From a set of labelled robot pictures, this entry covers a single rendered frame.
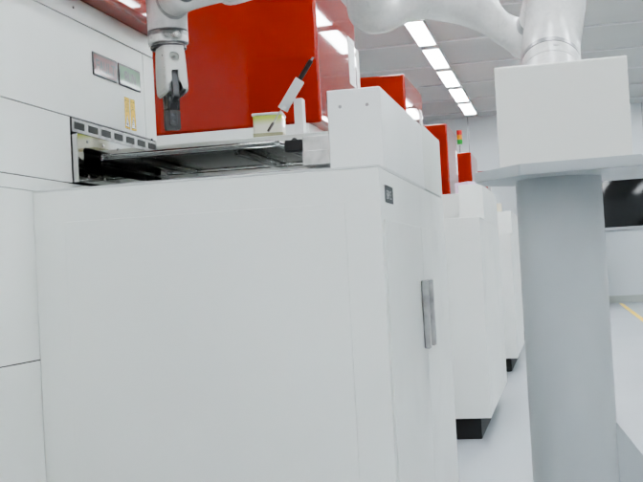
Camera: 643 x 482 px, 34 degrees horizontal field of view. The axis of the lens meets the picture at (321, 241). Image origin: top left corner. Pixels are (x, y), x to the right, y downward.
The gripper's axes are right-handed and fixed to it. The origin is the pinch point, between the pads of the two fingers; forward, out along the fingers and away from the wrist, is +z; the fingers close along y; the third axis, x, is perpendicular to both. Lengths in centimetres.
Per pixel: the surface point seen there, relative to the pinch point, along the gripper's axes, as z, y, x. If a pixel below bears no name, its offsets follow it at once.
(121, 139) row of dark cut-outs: 2.2, 11.4, 8.7
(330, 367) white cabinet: 49, -51, -13
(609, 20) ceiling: -177, 571, -528
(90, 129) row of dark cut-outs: 2.0, -1.7, 17.2
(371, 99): 4, -50, -24
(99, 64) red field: -12.3, 3.6, 13.8
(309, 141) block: 8.1, -26.4, -20.5
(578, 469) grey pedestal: 71, -51, -60
